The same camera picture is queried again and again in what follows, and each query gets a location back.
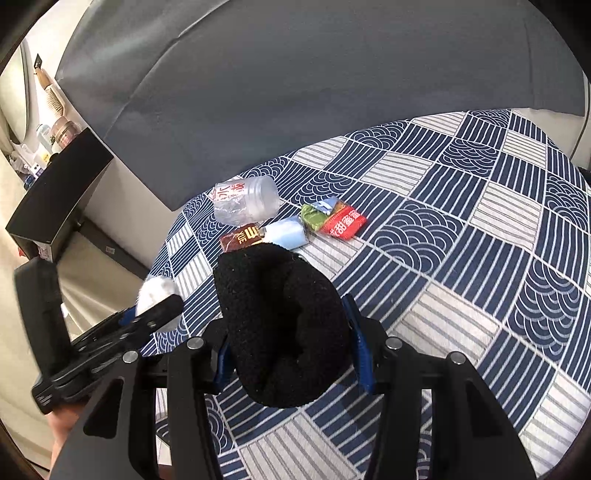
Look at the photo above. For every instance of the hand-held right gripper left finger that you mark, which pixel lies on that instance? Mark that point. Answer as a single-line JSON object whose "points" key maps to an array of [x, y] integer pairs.
{"points": [[222, 364]]}

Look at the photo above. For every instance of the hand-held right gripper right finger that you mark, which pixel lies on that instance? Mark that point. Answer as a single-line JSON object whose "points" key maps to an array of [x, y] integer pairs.
{"points": [[364, 364]]}

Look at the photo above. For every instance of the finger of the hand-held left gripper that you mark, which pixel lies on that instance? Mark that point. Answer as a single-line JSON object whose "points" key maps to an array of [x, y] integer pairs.
{"points": [[127, 316], [159, 311]]}

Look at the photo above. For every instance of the white tissue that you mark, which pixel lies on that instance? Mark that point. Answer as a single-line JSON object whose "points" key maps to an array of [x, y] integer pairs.
{"points": [[154, 288]]}

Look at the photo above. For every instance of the black knit sock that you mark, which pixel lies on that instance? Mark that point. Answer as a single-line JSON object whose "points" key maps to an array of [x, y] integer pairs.
{"points": [[281, 332]]}

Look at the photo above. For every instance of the clear plastic cup red print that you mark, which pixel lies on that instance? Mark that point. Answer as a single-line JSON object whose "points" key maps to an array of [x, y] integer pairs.
{"points": [[251, 203]]}

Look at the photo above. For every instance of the person's left hand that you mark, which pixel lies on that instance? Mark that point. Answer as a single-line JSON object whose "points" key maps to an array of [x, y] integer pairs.
{"points": [[62, 427]]}

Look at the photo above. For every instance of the beige hanging cloth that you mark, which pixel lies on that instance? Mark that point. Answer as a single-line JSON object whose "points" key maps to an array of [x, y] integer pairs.
{"points": [[97, 277]]}

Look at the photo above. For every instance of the brown snack wrapper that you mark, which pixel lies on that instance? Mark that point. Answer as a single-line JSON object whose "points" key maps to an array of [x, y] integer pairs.
{"points": [[240, 240]]}

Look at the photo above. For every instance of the blue white patterned tablecloth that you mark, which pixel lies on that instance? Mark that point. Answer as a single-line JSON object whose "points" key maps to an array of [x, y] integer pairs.
{"points": [[461, 277]]}

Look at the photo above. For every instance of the red snack packet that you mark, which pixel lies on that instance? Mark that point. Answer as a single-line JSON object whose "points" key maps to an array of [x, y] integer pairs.
{"points": [[344, 224]]}

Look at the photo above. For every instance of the light blue packet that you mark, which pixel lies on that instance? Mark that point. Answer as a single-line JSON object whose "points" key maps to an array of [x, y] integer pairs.
{"points": [[286, 233]]}

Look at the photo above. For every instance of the green snack packet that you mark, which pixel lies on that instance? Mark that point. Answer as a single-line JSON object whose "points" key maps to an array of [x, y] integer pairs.
{"points": [[316, 216]]}

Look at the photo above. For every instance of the white bottle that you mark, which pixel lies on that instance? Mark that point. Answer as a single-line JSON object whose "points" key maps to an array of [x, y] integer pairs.
{"points": [[45, 138]]}

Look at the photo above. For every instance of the pink jar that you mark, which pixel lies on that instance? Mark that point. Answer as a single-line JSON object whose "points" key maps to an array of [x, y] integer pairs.
{"points": [[62, 131]]}

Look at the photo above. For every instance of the wooden hairbrush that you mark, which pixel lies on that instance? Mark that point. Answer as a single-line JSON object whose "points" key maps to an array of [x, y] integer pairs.
{"points": [[54, 99]]}

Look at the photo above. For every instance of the black wall shelf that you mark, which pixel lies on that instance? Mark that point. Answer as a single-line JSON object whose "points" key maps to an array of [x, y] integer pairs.
{"points": [[60, 198]]}

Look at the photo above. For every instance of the round wall mirror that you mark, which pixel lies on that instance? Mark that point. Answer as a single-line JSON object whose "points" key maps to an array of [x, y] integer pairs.
{"points": [[11, 92]]}

